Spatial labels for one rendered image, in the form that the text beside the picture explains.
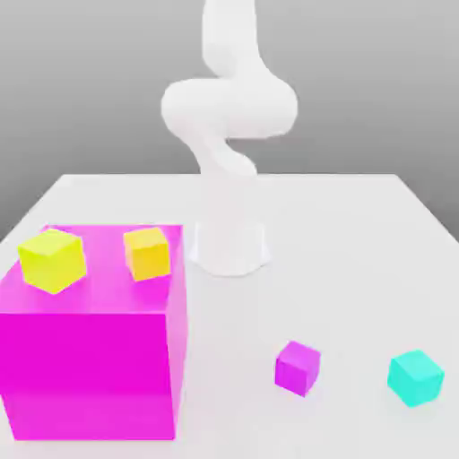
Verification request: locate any small orange cube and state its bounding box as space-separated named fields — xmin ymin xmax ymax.
xmin=122 ymin=226 xmax=171 ymax=282

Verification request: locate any small purple cube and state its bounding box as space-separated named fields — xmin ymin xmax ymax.
xmin=274 ymin=340 xmax=322 ymax=398

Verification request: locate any small yellow cube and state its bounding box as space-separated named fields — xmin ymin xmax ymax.
xmin=17 ymin=228 xmax=88 ymax=296

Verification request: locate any small cyan cube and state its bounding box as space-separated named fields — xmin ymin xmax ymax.
xmin=386 ymin=348 xmax=446 ymax=409

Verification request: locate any large magenta box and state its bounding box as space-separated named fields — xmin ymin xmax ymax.
xmin=0 ymin=223 xmax=189 ymax=442

